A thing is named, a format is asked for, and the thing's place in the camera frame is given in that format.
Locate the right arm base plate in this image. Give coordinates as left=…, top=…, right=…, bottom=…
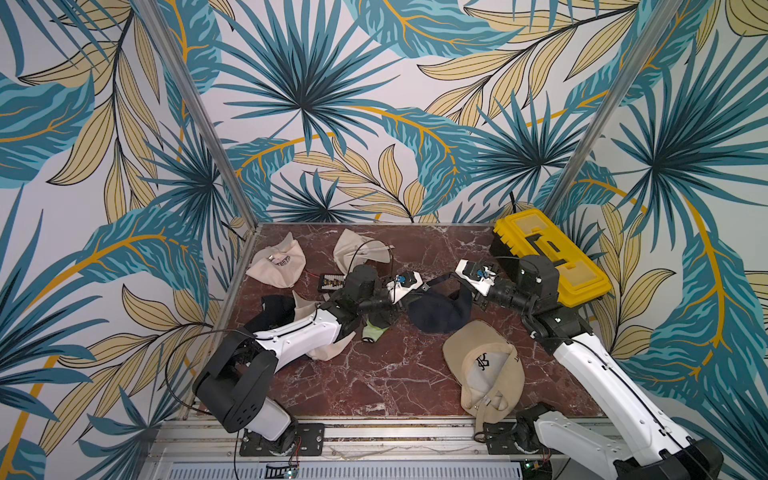
left=482, top=422, right=557, bottom=457

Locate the yellow black toolbox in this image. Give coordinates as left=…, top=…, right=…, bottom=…
left=490, top=209, right=612, bottom=307

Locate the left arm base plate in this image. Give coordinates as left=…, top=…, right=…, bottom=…
left=238, top=423, right=325, bottom=457

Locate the green black cap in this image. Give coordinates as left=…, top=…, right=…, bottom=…
left=362, top=317, right=394, bottom=343

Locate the navy black cap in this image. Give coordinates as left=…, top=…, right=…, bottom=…
left=243, top=295, right=296, bottom=333

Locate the black charger board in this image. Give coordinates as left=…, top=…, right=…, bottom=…
left=318, top=274, right=345, bottom=293

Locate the white perforated cap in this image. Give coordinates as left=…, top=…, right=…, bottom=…
left=333, top=229, right=393, bottom=274

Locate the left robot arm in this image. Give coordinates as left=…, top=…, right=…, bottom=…
left=193, top=265, right=424, bottom=442

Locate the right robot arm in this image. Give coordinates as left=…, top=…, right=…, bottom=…
left=455, top=255, right=724, bottom=479

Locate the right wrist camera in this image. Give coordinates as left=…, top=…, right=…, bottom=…
left=454, top=259, right=497, bottom=283

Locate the cream Colorado cap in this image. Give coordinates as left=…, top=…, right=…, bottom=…
left=290, top=290, right=356, bottom=362

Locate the tan khaki cap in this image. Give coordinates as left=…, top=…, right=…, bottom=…
left=442, top=320, right=525, bottom=442

